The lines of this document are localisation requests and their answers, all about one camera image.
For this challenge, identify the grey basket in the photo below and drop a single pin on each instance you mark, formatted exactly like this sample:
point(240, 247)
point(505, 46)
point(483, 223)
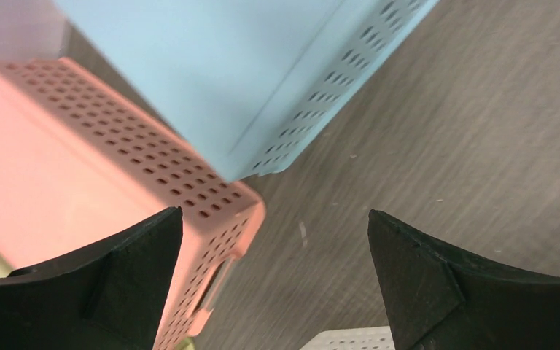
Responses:
point(368, 338)

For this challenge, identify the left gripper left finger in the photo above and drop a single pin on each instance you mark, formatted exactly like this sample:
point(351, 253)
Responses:
point(91, 294)

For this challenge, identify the pink perforated basket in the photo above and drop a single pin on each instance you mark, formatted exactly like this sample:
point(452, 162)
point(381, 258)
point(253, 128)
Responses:
point(79, 162)

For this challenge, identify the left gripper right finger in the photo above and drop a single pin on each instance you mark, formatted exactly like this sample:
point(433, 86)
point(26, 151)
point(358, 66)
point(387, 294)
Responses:
point(440, 296)

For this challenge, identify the light blue basket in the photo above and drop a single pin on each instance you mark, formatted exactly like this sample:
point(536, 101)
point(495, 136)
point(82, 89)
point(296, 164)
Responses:
point(248, 84)

